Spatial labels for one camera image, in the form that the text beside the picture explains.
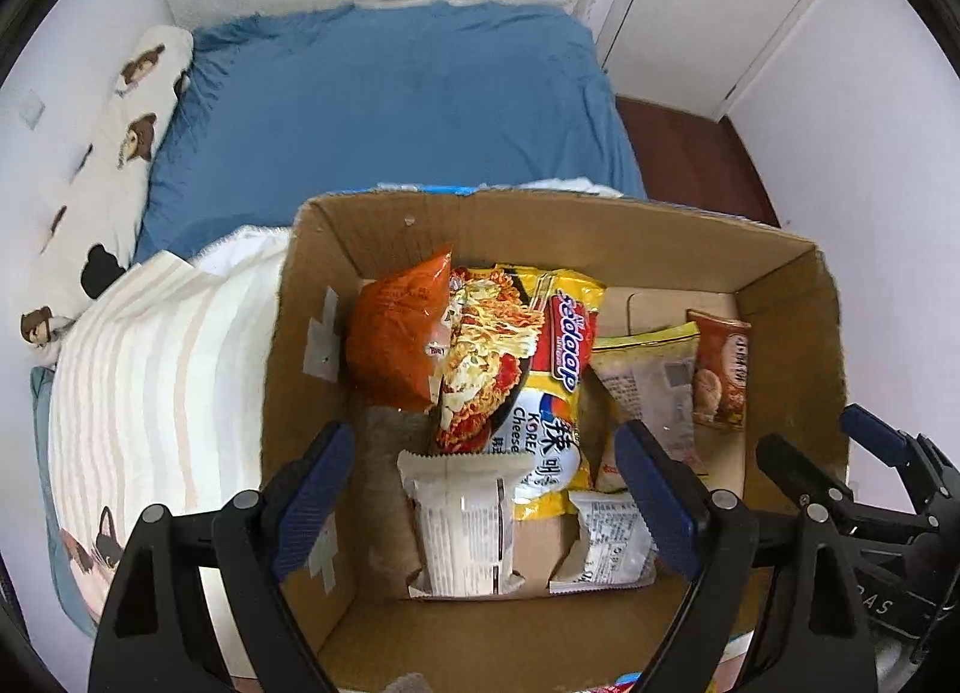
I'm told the bear print pillow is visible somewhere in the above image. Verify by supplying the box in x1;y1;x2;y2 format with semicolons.
20;25;194;365

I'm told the brown pastry snack packet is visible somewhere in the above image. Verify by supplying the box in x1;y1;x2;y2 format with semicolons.
686;310;752;431

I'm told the beige snack packet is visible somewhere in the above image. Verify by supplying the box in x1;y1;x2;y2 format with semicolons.
589;322;706;475

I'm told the cardboard box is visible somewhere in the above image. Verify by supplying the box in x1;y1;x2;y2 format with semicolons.
262;189;848;691

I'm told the striped cream blanket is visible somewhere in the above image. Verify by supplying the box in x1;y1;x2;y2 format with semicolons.
45;176;625;693

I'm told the white door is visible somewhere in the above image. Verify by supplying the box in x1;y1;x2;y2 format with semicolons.
599;0;812;119

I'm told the cat print cushion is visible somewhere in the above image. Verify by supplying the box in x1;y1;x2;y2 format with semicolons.
29;367;104;638

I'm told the blue bed sheet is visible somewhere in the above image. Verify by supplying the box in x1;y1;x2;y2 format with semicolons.
135;2;644;259

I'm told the orange snack packet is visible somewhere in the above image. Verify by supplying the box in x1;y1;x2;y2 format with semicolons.
345;248;452;413

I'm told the small white snack packet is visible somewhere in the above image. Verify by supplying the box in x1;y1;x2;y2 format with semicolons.
548;491;658;595

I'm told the yellow instant noodle packet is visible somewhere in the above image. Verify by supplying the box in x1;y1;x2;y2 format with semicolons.
434;266;605;521

